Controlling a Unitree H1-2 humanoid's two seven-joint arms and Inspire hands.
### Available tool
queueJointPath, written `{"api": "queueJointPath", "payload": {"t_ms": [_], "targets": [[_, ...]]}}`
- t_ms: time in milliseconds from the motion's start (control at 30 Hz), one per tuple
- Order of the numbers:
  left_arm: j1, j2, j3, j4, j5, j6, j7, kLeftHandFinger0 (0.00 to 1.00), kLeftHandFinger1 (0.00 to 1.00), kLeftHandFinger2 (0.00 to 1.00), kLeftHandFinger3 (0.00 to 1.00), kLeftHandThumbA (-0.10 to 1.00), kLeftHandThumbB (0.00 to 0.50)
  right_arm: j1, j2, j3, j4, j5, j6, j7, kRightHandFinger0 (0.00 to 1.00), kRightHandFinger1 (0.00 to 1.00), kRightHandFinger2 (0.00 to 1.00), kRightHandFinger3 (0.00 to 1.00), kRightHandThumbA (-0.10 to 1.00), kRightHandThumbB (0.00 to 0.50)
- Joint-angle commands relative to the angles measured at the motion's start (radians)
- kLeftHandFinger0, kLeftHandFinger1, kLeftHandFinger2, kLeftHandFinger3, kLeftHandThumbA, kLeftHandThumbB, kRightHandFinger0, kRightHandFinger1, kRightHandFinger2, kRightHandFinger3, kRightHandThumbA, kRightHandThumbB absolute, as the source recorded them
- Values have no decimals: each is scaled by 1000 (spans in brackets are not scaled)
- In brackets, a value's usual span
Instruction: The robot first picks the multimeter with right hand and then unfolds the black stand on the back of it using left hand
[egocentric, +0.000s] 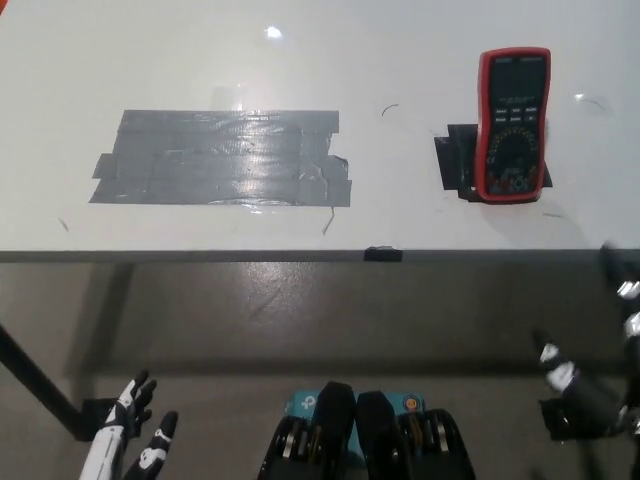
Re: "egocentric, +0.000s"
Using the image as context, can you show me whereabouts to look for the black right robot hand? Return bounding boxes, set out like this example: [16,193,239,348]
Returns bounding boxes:
[532,242,640,442]

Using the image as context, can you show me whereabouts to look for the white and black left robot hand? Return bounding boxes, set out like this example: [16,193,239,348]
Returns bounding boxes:
[82,369,179,480]

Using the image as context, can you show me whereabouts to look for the red and black digital multimeter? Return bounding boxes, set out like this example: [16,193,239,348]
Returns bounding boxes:
[473,47,553,203]

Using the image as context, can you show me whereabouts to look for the grey duct tape patch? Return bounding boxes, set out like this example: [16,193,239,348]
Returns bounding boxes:
[88,108,353,207]

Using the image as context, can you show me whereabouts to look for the black and teal robot torso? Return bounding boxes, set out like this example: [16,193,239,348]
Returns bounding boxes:
[257,380,476,480]

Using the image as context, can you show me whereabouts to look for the black tape patch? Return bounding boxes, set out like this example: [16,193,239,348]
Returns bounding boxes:
[433,122,555,204]

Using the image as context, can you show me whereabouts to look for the black metal table leg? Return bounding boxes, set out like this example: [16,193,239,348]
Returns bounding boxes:
[0,322,96,442]

